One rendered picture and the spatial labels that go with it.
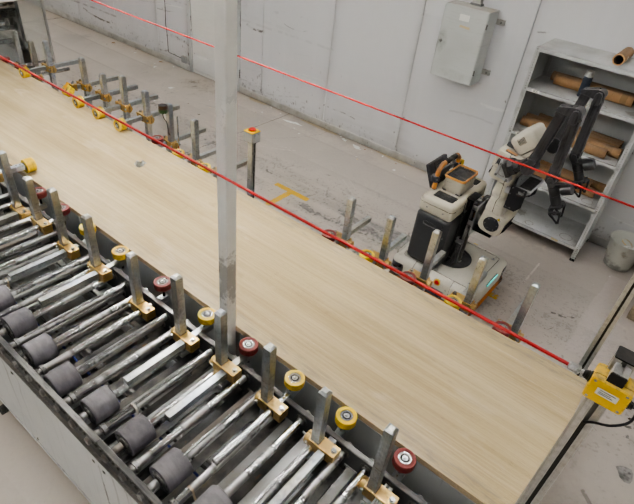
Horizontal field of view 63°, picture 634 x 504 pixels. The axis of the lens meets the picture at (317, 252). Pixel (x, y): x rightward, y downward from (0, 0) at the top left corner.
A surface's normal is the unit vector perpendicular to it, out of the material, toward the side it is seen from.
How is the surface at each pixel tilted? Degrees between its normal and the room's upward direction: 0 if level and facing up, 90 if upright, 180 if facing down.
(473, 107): 90
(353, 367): 0
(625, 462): 0
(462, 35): 90
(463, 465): 0
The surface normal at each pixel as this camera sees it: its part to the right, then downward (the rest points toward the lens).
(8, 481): 0.10, -0.79
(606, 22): -0.63, 0.42
